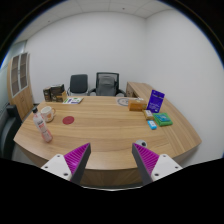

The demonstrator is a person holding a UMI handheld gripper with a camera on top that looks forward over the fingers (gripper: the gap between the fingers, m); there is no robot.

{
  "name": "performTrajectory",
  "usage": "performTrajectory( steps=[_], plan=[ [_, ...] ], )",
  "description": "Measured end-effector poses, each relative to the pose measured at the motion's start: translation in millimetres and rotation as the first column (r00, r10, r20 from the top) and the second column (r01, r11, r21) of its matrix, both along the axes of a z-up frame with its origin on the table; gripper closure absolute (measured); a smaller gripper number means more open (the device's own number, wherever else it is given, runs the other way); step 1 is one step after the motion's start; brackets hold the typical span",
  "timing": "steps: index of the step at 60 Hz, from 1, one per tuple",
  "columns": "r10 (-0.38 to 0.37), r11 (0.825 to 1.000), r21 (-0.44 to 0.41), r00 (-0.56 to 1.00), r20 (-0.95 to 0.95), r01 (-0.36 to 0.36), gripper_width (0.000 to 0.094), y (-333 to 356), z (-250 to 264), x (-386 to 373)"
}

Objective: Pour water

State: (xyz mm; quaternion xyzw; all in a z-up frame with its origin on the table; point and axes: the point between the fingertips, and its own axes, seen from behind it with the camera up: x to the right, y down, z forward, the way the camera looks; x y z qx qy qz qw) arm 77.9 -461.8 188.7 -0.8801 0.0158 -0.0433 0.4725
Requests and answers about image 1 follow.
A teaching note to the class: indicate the clear bottle with pink label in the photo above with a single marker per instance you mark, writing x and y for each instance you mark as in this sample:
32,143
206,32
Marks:
41,125

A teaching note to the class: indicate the small yellow box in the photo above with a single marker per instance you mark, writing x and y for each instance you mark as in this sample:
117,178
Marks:
148,115

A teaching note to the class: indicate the green box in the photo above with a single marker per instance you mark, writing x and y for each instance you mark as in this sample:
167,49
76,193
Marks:
162,119

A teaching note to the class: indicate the green and white booklet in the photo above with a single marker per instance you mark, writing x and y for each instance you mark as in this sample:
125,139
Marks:
73,100

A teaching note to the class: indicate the wooden side desk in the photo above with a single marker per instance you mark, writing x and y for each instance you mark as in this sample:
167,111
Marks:
143,90

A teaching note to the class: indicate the black office chair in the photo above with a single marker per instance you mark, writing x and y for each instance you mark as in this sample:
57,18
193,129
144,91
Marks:
78,84

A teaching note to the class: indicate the red round coaster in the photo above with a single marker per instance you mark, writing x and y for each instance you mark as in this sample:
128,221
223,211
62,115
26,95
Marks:
68,120

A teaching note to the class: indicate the white round cable grommet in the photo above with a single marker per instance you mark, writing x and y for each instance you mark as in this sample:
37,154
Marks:
141,143

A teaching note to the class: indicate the purple standing sign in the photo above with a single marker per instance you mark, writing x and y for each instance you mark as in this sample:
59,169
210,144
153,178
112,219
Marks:
155,101

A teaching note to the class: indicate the dark brown box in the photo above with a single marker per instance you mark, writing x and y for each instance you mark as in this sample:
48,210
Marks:
55,93

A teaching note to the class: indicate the grey mesh office chair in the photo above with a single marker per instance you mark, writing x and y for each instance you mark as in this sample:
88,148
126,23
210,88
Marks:
107,84

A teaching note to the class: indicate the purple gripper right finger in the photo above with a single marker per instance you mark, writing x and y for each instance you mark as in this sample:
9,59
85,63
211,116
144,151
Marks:
152,166

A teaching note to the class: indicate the wooden cabinet with glass doors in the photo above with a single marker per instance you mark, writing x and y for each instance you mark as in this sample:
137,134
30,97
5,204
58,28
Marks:
18,84

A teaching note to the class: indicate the white mug with orange print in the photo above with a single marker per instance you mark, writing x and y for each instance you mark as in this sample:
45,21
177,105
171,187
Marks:
48,113

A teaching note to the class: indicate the small cyan box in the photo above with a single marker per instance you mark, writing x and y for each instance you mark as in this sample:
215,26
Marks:
152,124

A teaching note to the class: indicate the black chair at left edge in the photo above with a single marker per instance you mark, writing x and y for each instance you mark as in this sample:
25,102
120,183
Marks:
10,123

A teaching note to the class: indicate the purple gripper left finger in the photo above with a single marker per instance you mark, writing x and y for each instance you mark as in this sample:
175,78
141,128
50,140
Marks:
70,166

